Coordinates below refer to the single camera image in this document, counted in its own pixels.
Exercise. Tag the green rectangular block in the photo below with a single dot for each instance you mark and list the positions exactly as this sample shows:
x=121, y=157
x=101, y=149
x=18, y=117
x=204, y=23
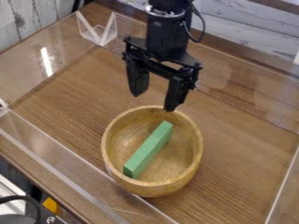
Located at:
x=145, y=154

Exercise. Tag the clear acrylic front wall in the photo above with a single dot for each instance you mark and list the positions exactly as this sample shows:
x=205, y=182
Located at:
x=80, y=186

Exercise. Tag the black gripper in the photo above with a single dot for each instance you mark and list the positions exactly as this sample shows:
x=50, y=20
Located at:
x=161, y=53

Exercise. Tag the brown wooden bowl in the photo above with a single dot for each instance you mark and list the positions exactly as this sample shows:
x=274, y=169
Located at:
x=178, y=160

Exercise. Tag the clear acrylic corner bracket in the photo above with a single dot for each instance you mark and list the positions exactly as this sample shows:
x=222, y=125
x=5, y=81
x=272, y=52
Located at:
x=101, y=35

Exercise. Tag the yellow and black device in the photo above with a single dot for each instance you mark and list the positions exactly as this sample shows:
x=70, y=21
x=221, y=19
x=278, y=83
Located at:
x=44, y=215

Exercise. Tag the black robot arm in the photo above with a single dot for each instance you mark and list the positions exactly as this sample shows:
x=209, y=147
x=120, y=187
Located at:
x=170, y=4

